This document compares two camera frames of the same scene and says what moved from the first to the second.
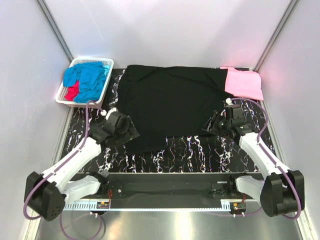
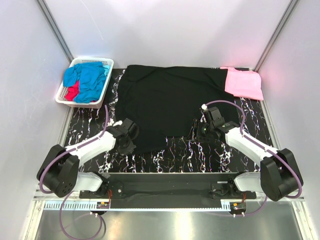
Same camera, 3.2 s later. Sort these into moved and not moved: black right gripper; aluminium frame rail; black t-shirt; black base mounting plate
Moved: black right gripper
Not moved: black t-shirt; aluminium frame rail; black base mounting plate
